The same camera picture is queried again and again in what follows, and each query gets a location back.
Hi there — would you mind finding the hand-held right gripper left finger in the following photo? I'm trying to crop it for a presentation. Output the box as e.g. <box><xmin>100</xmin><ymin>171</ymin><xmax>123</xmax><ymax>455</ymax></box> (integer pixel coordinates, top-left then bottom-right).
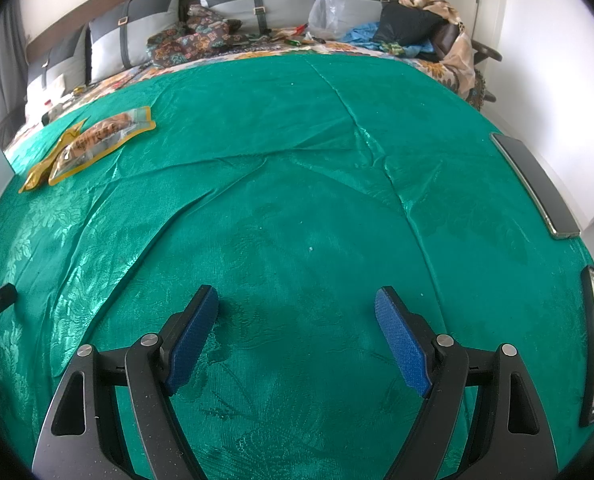
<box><xmin>31</xmin><ymin>285</ymin><xmax>219</xmax><ymax>480</ymax></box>

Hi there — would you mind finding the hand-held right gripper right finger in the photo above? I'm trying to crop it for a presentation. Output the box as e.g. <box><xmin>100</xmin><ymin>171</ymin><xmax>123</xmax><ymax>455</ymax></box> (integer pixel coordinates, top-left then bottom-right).
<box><xmin>374</xmin><ymin>286</ymin><xmax>560</xmax><ymax>480</ymax></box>

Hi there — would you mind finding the plain yellow snack packet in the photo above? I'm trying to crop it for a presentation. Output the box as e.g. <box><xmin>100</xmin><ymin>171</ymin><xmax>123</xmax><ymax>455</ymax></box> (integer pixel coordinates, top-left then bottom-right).
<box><xmin>18</xmin><ymin>119</ymin><xmax>90</xmax><ymax>194</ymax></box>

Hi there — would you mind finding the green satin cloth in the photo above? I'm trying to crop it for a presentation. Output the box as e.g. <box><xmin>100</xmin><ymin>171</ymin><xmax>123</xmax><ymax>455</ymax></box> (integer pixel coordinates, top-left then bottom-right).
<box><xmin>0</xmin><ymin>52</ymin><xmax>594</xmax><ymax>480</ymax></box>

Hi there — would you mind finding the white bag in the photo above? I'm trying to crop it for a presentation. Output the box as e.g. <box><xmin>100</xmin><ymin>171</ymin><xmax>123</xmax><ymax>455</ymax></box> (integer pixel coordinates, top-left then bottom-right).
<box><xmin>27</xmin><ymin>74</ymin><xmax>68</xmax><ymax>111</ymax></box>

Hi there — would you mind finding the grey phone with dark screen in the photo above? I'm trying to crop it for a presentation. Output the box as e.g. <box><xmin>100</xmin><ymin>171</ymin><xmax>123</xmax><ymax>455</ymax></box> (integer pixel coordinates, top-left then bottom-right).
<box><xmin>490</xmin><ymin>132</ymin><xmax>582</xmax><ymax>239</ymax></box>

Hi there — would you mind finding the floral bedsheet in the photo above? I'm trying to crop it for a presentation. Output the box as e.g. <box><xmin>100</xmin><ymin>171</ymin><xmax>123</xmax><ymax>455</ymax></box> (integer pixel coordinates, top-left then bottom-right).
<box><xmin>4</xmin><ymin>35</ymin><xmax>482</xmax><ymax>156</ymax></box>

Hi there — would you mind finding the beige patterned blanket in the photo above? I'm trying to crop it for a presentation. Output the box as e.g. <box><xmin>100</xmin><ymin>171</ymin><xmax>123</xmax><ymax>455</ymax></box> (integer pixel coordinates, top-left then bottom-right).
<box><xmin>399</xmin><ymin>0</ymin><xmax>478</xmax><ymax>101</ymax></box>

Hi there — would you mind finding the dark floral garment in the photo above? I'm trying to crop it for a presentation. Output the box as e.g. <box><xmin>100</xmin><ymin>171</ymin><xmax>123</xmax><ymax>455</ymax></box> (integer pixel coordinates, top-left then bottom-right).
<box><xmin>147</xmin><ymin>4</ymin><xmax>258</xmax><ymax>68</ymax></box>

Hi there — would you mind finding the brown headboard panel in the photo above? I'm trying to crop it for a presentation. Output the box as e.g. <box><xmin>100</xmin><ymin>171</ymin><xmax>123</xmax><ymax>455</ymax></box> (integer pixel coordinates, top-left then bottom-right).
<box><xmin>24</xmin><ymin>0</ymin><xmax>184</xmax><ymax>61</ymax></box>

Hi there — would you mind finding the dark brown chair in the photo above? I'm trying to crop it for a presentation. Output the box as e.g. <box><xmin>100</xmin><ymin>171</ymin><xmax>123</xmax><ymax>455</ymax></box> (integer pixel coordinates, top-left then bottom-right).
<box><xmin>432</xmin><ymin>22</ymin><xmax>502</xmax><ymax>106</ymax></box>

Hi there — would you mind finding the blue cloth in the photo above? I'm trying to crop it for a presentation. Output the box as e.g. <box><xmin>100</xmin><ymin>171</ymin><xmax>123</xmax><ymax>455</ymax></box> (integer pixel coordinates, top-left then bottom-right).
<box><xmin>339</xmin><ymin>22</ymin><xmax>435</xmax><ymax>56</ymax></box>

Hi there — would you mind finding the black bag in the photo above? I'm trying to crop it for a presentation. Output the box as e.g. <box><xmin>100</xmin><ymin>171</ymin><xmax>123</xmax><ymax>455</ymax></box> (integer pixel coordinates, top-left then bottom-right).
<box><xmin>374</xmin><ymin>2</ymin><xmax>445</xmax><ymax>46</ymax></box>

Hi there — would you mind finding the clear plastic bag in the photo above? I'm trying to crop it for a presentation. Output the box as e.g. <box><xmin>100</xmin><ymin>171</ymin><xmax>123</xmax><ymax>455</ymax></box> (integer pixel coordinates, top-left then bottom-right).
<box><xmin>308</xmin><ymin>0</ymin><xmax>352</xmax><ymax>40</ymax></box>

